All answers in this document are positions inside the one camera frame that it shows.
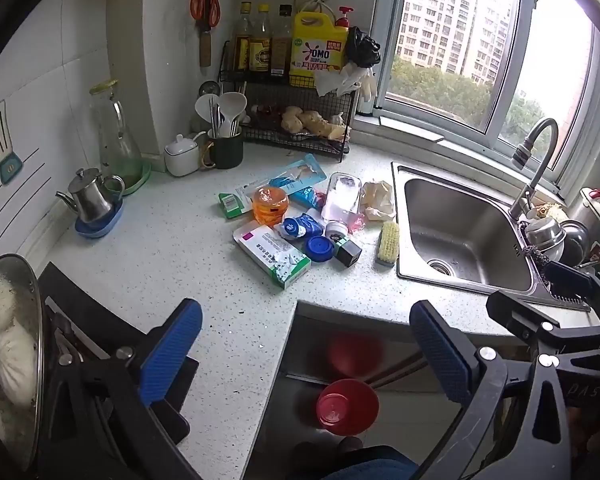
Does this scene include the yellow scrub brush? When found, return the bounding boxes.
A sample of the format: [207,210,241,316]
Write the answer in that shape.
[376,221,400,266]

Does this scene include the black small box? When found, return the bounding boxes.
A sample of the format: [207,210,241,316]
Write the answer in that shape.
[335,238,362,268]

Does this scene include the white green medicine box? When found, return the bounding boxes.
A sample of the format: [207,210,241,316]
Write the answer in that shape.
[233,221,311,289]

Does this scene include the orange plastic jar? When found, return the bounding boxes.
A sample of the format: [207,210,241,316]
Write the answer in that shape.
[252,185,289,228]

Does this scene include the blue toothbrush blister pack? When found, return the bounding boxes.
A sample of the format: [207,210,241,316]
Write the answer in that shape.
[218,154,326,219]

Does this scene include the clear plastic bottle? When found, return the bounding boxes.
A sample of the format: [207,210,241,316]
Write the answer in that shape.
[322,172,362,224]

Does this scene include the blue plastic bag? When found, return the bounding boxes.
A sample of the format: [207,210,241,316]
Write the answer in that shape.
[290,186,326,210]

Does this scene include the grey kitchen faucet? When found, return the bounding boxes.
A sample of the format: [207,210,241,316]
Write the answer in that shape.
[508,117,560,221]

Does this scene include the red trash bucket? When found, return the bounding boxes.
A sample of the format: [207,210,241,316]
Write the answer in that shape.
[315,378,380,437]

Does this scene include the black steel wool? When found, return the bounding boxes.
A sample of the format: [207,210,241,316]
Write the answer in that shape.
[522,245,550,274]

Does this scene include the steel bowl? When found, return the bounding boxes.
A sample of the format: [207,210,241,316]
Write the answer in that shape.
[524,217,566,261]

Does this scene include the white rice cooker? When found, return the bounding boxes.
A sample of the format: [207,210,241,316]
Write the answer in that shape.
[577,188,600,240]

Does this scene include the stainless steel sink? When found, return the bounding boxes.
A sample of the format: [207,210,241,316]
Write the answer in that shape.
[391,162,590,312]

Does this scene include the blue saucer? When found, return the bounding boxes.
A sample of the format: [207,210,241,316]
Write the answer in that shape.
[74,202,123,240]

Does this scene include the white small jar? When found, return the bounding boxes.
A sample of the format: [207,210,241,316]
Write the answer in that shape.
[324,221,349,244]

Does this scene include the cream rubber gloves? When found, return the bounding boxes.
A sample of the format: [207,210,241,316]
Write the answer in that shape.
[358,181,396,221]

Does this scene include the steel teapot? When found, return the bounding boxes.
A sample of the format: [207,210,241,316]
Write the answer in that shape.
[55,168,125,224]

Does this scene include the green tray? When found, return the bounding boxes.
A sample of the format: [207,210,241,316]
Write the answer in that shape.
[102,158,151,196]

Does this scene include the glass carafe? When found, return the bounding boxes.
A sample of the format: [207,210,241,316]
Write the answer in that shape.
[90,79,142,166]

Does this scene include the dark green utensil mug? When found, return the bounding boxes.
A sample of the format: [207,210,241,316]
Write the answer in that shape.
[200,129,244,170]

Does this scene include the white spatula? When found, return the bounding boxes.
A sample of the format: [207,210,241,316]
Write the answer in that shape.
[195,93,222,126]

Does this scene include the white ladle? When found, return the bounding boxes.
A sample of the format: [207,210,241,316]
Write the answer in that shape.
[218,92,248,139]

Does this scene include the ginger root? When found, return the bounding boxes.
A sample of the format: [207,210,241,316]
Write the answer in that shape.
[280,106,347,141]

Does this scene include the black plastic bag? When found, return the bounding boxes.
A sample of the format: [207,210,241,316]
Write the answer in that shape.
[344,26,381,68]

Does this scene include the dark sauce bottle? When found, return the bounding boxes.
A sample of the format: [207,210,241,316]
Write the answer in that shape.
[270,4,292,77]

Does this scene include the oil bottle left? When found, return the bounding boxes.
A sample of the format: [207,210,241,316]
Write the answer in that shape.
[233,1,252,73]

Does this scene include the sauce bottle middle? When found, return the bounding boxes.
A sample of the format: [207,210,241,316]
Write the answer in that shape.
[249,3,272,73]

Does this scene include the yellow detergent jug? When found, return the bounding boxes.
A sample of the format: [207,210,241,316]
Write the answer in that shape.
[288,11,349,88]

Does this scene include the black wire rack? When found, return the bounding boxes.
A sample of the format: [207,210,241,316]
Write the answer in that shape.
[219,42,356,160]

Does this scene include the orange handled scissors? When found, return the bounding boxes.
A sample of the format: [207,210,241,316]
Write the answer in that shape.
[189,0,221,68]

